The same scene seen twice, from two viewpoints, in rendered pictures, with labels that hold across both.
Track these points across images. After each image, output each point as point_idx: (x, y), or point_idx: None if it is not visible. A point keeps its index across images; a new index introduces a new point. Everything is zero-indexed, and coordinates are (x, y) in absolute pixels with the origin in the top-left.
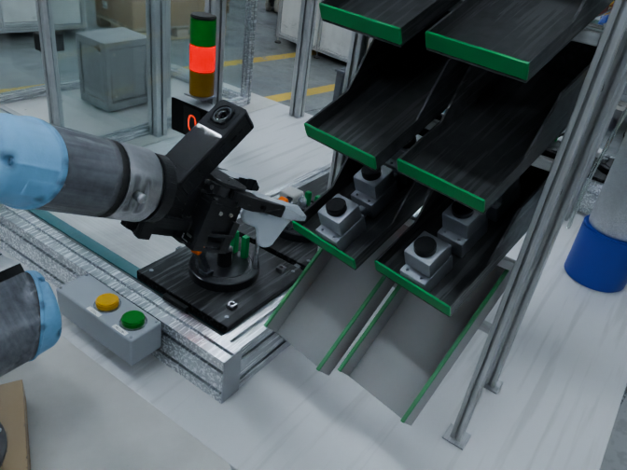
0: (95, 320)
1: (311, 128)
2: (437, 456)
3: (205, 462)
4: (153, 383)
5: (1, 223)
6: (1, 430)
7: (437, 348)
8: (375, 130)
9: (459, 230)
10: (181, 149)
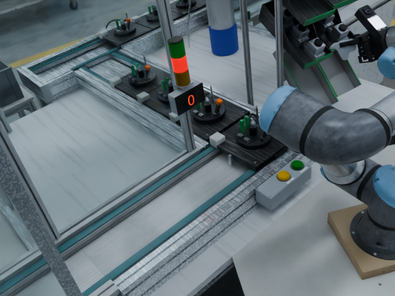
0: (294, 181)
1: (309, 20)
2: (339, 103)
3: None
4: (310, 179)
5: (183, 249)
6: (362, 211)
7: (335, 65)
8: (310, 7)
9: (331, 20)
10: (377, 26)
